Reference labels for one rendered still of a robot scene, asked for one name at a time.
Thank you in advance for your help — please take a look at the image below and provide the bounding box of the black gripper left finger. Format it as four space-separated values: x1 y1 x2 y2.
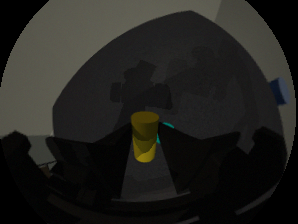
45 123 133 198

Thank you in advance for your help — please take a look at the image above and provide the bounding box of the yellow cylinder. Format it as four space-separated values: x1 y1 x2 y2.
132 112 160 163

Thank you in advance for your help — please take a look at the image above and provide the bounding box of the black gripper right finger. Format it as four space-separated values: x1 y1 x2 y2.
157 123 241 194

